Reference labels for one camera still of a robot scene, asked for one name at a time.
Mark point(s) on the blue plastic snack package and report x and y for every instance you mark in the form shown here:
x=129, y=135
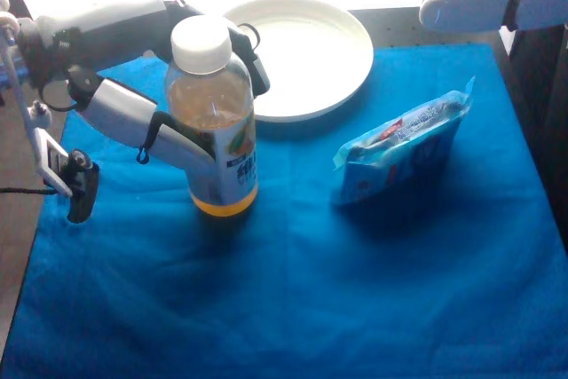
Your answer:
x=390, y=166

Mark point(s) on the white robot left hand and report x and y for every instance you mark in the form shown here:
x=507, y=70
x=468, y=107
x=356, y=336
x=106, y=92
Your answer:
x=120, y=28

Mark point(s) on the white round plate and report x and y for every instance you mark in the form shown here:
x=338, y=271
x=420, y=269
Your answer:
x=310, y=55

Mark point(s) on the orange juice bottle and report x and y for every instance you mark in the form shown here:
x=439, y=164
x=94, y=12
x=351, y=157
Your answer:
x=213, y=108

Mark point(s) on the blue table cloth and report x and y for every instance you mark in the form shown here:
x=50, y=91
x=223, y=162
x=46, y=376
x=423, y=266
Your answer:
x=288, y=286

